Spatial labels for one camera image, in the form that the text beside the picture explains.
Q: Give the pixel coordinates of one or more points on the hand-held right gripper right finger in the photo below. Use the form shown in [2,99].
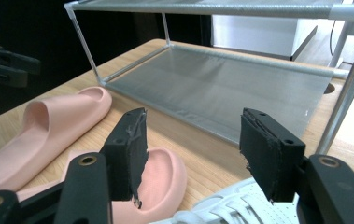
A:
[271,155]

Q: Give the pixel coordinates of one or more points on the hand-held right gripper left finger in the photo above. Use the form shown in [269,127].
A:
[124,155]

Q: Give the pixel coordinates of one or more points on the pink slipper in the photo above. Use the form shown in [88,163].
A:
[56,124]
[162,180]

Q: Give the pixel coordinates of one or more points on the white sneaker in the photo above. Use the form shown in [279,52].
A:
[227,208]

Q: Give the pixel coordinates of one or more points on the grey metal shoe rack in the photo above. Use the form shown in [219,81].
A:
[215,90]

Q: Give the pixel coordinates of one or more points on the black curtain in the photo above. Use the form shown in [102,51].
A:
[25,21]

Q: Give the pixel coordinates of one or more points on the white cabinet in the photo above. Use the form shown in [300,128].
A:
[252,34]

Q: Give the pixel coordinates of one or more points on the white desk frame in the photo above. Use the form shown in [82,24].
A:
[341,43]

